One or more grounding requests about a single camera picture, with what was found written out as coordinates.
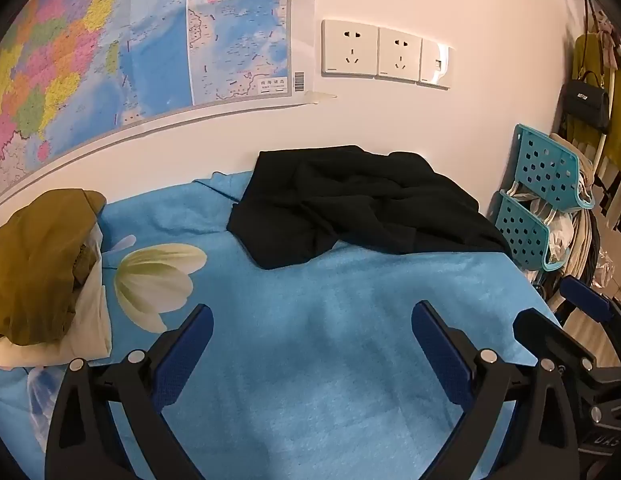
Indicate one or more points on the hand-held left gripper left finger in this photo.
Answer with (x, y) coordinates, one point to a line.
(183, 355)

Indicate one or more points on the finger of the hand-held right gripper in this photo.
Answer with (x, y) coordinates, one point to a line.
(584, 296)
(550, 337)

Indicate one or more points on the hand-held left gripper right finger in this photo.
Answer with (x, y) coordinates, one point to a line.
(440, 355)

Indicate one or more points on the black garment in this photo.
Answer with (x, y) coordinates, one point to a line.
(360, 200)

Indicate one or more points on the beige canvas bag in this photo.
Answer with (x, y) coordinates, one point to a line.
(580, 245)

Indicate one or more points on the crumpled white bag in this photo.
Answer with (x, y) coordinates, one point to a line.
(558, 232)

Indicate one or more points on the teal perforated plastic basket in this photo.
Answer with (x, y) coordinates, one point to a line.
(520, 230)
(545, 160)

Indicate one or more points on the blue floral blanket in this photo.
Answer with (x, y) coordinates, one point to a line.
(315, 335)

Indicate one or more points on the clear plastic bag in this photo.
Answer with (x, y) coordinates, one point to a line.
(40, 395)

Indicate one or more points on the yellow-green hanging garment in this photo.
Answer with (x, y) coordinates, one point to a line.
(620, 135)

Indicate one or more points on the olive green garment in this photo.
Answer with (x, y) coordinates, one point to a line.
(35, 265)

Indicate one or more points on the black handbag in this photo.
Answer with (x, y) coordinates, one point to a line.
(585, 102)

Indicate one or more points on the pale pink hanging cloth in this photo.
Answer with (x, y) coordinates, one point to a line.
(613, 42)

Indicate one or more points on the clear tape piece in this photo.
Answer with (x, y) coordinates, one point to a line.
(318, 96)

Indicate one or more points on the white wall socket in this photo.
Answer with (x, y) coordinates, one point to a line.
(399, 55)
(349, 47)

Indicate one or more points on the colourful wall map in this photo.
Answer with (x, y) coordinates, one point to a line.
(140, 35)

